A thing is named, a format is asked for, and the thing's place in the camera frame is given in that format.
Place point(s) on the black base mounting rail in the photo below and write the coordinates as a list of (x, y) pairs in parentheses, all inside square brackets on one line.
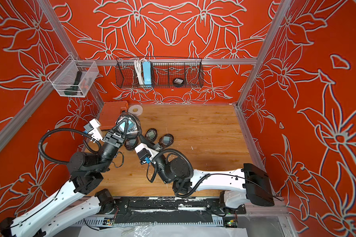
[(132, 211)]

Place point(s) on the light blue power bank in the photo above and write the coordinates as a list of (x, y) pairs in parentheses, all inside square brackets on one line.
[(147, 73)]

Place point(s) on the black wire wall basket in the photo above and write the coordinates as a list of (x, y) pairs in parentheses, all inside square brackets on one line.
[(129, 72)]

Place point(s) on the black charger in basket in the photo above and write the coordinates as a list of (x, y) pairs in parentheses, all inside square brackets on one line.
[(178, 82)]

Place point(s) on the teal charger front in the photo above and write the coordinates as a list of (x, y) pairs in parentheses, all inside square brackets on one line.
[(166, 140)]

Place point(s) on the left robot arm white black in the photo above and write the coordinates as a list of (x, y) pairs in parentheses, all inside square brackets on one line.
[(86, 169)]

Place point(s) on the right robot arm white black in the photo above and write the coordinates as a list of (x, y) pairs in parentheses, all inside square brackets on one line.
[(249, 184)]

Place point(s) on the orange plastic tool case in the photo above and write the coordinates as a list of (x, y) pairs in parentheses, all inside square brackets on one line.
[(110, 113)]

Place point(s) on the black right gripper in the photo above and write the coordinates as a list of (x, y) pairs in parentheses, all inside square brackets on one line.
[(146, 141)]

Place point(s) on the clear acrylic wall box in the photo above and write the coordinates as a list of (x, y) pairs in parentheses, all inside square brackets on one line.
[(64, 75)]

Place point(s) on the white tape roll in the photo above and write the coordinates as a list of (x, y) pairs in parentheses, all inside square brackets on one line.
[(135, 110)]

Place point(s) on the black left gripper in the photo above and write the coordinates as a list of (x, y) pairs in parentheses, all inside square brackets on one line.
[(114, 139)]

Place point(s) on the teal charger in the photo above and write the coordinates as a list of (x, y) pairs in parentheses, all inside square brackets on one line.
[(166, 140), (127, 126)]

